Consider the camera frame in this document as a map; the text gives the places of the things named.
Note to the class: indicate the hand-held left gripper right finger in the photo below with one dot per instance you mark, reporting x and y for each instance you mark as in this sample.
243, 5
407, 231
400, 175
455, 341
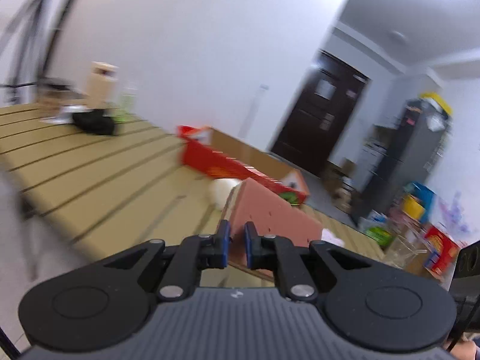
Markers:
248, 243

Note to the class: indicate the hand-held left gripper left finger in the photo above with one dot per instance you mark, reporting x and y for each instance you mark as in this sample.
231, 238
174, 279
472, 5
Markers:
224, 243

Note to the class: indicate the black pouch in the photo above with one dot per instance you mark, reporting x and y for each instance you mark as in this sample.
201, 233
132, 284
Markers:
93, 122

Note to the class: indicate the pile of cardboard boxes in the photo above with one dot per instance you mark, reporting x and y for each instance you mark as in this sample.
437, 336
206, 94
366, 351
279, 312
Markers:
339, 187

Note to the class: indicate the pink box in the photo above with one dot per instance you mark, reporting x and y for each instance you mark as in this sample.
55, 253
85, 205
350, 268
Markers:
273, 213

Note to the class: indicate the white tissue roll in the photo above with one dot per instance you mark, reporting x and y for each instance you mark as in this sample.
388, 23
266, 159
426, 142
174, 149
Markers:
221, 193

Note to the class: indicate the dark brown entrance door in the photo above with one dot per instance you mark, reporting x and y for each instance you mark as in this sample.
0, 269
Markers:
318, 112

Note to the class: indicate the red cardboard box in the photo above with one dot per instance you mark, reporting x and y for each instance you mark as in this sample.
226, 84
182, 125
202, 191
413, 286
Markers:
210, 161

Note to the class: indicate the red snack box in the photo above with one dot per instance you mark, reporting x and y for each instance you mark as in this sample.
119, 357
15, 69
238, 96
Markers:
440, 249

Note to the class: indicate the grey refrigerator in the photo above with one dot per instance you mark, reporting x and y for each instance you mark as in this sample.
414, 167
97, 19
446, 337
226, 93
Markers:
408, 150

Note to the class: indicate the blue and yellow bin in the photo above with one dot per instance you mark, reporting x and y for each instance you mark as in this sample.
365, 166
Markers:
416, 202

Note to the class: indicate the clear glass cup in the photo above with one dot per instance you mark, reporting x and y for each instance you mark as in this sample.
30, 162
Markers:
403, 251

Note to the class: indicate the green bag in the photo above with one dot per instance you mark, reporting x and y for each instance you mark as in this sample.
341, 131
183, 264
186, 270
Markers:
378, 234

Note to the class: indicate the black camera tripod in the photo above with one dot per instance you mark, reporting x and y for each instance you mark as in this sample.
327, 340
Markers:
24, 26

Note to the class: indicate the yellow helmet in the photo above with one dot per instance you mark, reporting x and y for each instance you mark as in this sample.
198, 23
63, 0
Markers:
437, 99

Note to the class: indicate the folding slatted table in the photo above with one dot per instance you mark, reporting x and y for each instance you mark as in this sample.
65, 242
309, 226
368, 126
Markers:
93, 165

